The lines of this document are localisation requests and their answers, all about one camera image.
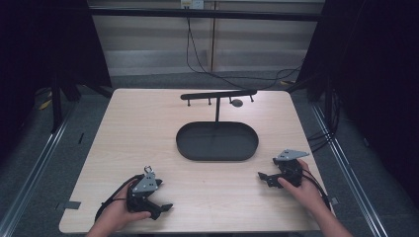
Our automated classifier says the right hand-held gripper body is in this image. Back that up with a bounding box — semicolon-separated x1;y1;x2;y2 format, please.
272;148;311;189

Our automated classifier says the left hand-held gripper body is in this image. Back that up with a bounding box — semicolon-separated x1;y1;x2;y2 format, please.
126;173;160;215

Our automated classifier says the black hook rack with tray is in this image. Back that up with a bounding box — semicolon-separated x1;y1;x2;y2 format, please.
175;88;260;163

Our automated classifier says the person's right hand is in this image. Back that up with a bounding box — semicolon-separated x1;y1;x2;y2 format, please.
277;159;326;215

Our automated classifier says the person's left hand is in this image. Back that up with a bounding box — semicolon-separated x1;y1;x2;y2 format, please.
97;181;152;233

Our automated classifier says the black metal stand leg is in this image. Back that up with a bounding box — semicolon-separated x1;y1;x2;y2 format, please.
49;77;64;134

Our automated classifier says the yellow floor tape piece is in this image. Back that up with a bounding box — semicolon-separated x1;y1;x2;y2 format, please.
38;98;53;112

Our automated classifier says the dark curtain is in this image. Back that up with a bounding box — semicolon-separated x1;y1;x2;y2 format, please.
295;0;419;205
0;0;113;166

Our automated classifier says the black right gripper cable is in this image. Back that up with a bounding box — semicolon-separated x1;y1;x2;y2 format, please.
301;171;332;211

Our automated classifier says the bundle of black floor cables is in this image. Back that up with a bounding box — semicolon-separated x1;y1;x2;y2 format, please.
306;88;342;153

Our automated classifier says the metal floor rail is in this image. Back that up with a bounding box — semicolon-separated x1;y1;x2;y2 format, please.
0;108;77;237
309;102;391;237

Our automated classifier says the black wall cable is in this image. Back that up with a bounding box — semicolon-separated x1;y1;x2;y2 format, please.
185;16;304;91

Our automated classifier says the black horizontal frame bar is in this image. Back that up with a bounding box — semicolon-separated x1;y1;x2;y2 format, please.
88;7;324;23

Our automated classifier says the white wall socket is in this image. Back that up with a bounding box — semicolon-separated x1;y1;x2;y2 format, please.
180;0;206;10

